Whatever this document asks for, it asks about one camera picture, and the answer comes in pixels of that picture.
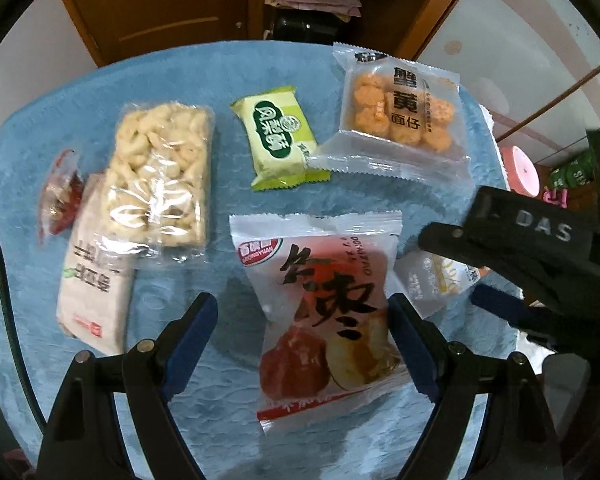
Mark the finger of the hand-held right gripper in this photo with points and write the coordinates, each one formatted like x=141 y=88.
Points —
x=445 y=242
x=497 y=301

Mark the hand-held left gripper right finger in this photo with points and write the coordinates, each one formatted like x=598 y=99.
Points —
x=412 y=345

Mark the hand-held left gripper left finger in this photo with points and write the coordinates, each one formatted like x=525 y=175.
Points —
x=195 y=340

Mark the white orange long packet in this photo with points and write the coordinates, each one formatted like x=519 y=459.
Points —
x=430 y=280

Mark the white red date packet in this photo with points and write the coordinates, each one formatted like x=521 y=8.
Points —
x=325 y=310

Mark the beige snack packet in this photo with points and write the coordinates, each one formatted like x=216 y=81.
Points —
x=92 y=290

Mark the orange cracker packet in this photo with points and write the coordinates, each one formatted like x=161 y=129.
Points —
x=400 y=105

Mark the clear cashew packet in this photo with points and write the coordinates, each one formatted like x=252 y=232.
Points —
x=155 y=185

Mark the green pastry packet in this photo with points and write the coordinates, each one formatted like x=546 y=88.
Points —
x=280 y=135

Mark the small red clear packet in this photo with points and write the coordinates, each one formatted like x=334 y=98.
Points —
x=57 y=195

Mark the pink plastic toy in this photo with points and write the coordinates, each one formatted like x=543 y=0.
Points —
x=555 y=197

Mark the pink plastic stool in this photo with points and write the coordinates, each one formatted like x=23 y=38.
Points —
x=520 y=170

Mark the green bag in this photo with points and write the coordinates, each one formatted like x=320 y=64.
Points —
x=575 y=172

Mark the sliding door wardrobe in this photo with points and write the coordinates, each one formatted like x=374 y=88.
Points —
x=505 y=35

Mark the wooden corner shelf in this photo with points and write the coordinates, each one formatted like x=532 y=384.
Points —
x=405 y=5

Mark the black box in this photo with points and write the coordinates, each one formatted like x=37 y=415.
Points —
x=305 y=27

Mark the wooden door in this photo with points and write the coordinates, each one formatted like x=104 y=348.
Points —
x=145 y=5

